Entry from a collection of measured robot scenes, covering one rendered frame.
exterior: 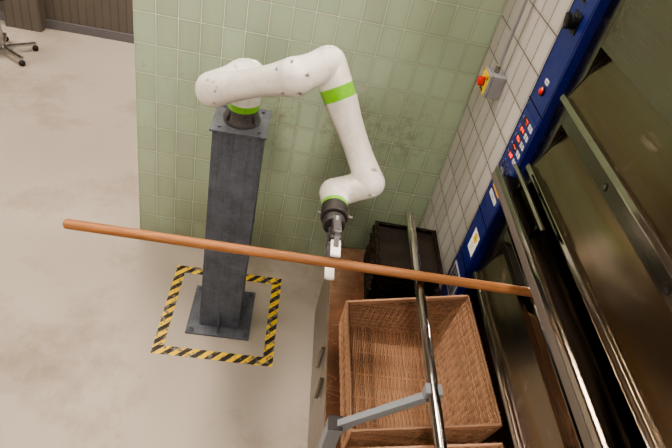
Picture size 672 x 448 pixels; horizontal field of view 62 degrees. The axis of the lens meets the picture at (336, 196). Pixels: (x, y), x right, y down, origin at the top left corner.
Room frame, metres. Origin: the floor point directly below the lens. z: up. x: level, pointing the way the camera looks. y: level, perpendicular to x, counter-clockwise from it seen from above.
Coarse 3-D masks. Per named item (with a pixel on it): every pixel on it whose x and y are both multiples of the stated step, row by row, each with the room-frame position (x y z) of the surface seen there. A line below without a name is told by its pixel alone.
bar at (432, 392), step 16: (416, 240) 1.45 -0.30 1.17; (416, 256) 1.37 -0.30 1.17; (416, 288) 1.23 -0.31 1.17; (432, 352) 1.00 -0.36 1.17; (432, 368) 0.95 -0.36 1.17; (432, 384) 0.90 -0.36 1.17; (400, 400) 0.88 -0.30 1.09; (416, 400) 0.88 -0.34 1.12; (432, 400) 0.85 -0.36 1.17; (336, 416) 0.88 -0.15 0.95; (352, 416) 0.87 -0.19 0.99; (368, 416) 0.86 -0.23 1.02; (432, 416) 0.81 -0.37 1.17; (336, 432) 0.84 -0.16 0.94
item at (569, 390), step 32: (512, 224) 1.33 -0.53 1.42; (544, 224) 1.40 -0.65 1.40; (544, 256) 1.24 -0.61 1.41; (576, 288) 1.15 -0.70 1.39; (544, 320) 0.98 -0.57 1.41; (576, 320) 1.02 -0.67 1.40; (576, 352) 0.91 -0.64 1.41; (608, 384) 0.85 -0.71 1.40; (576, 416) 0.73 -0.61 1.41; (608, 416) 0.75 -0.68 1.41
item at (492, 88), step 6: (486, 66) 2.26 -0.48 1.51; (486, 72) 2.22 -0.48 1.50; (492, 72) 2.21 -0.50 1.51; (492, 78) 2.17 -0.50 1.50; (498, 78) 2.17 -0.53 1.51; (504, 78) 2.18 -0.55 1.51; (486, 84) 2.17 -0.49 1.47; (492, 84) 2.17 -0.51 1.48; (498, 84) 2.17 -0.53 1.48; (504, 84) 2.18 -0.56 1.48; (480, 90) 2.21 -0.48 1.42; (486, 90) 2.17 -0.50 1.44; (492, 90) 2.17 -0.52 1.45; (498, 90) 2.17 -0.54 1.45; (486, 96) 2.17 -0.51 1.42; (492, 96) 2.17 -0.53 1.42; (498, 96) 2.18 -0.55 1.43
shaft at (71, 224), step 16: (64, 224) 1.12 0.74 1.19; (80, 224) 1.13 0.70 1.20; (96, 224) 1.14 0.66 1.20; (160, 240) 1.15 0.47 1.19; (176, 240) 1.16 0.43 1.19; (192, 240) 1.17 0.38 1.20; (208, 240) 1.18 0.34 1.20; (256, 256) 1.19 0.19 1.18; (272, 256) 1.19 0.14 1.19; (288, 256) 1.20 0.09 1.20; (304, 256) 1.21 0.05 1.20; (320, 256) 1.23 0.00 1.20; (368, 272) 1.23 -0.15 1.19; (384, 272) 1.24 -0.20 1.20; (400, 272) 1.25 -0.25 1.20; (416, 272) 1.26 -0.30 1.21; (480, 288) 1.28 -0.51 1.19; (496, 288) 1.28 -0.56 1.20; (512, 288) 1.30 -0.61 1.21; (528, 288) 1.31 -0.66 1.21
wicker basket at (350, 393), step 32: (352, 320) 1.51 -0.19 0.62; (384, 320) 1.53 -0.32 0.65; (416, 320) 1.55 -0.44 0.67; (448, 320) 1.55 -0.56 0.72; (352, 352) 1.38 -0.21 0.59; (416, 352) 1.46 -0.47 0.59; (448, 352) 1.43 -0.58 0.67; (480, 352) 1.33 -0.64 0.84; (352, 384) 1.24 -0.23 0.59; (384, 384) 1.28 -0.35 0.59; (416, 384) 1.31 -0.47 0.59; (448, 384) 1.31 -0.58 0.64; (480, 384) 1.22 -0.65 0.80; (384, 416) 1.15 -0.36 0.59; (416, 416) 1.18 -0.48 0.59; (448, 416) 1.20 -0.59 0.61; (480, 416) 1.12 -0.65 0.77
